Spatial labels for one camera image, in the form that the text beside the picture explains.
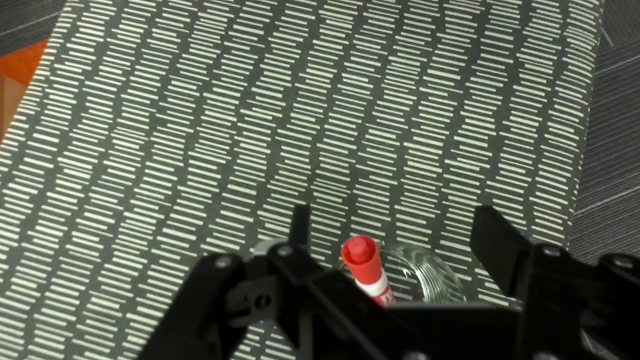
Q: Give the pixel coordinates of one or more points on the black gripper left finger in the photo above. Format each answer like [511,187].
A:
[300,227]

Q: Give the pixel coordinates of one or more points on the grey patterned cloth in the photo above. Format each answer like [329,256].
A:
[267,120]

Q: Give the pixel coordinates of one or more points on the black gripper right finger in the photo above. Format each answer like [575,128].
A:
[502,250]

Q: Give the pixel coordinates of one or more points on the red marker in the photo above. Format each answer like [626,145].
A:
[365,263]

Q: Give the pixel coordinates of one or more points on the clear drinking glass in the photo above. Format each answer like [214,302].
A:
[433,273]

